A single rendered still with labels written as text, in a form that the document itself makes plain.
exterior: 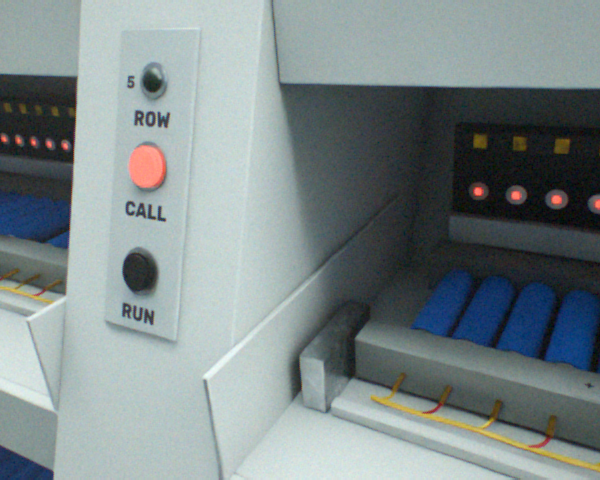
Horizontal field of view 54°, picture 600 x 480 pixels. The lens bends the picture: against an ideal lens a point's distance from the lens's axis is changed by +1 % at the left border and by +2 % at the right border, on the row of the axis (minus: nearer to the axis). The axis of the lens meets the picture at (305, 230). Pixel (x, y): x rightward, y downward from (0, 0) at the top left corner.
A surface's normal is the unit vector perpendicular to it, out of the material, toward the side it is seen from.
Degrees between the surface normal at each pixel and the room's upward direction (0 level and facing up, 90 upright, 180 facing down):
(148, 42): 90
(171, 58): 90
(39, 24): 110
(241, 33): 90
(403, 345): 21
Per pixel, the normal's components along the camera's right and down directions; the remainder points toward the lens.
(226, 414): 0.87, 0.15
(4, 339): -0.07, -0.91
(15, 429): -0.49, 0.39
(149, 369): -0.49, 0.05
